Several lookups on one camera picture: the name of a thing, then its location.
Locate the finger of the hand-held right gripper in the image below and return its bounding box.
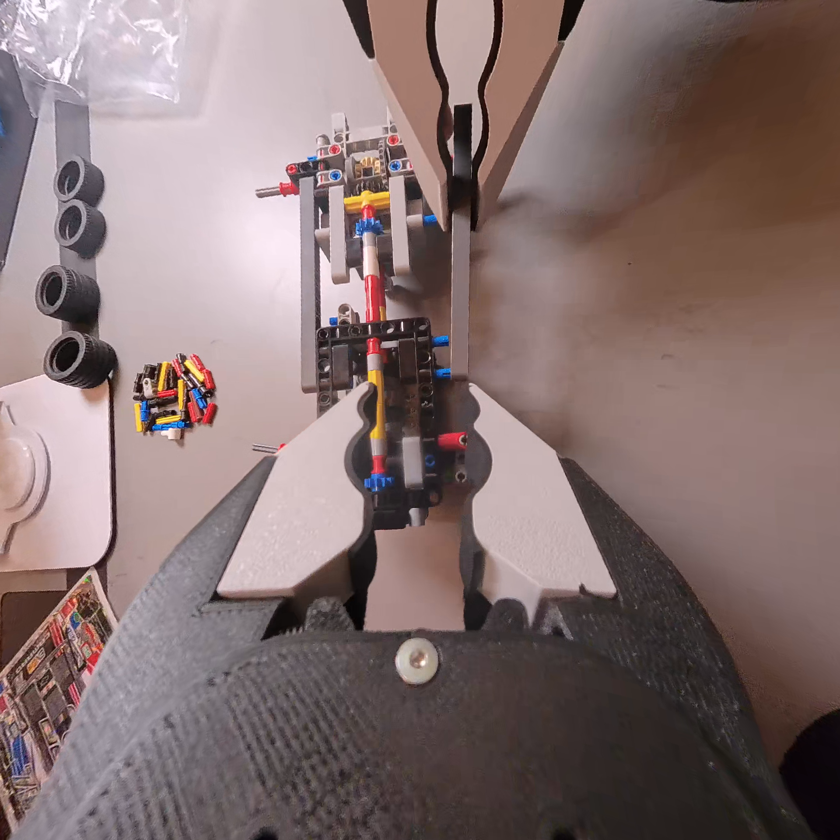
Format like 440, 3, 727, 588
366, 0, 456, 232
471, 0, 569, 229

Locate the lego car chassis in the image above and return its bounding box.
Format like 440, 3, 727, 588
252, 112, 476, 531

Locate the colourful sticker sheet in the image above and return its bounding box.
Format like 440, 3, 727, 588
0, 567, 119, 831

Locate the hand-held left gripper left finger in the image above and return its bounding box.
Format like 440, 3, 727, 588
217, 381, 382, 601

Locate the white stand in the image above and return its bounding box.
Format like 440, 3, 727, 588
0, 375, 114, 573

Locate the dark grey strip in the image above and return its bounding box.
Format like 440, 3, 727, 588
54, 98, 93, 329

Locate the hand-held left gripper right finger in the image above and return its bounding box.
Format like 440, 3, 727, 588
459, 382, 619, 616

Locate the black rubber tire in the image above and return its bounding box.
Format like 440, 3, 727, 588
42, 330, 119, 390
52, 155, 106, 204
35, 264, 101, 322
54, 199, 107, 258

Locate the pile of small lego pins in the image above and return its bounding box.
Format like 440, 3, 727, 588
133, 353, 219, 444

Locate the clear plastic bag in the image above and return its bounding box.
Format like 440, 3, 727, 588
0, 0, 201, 119

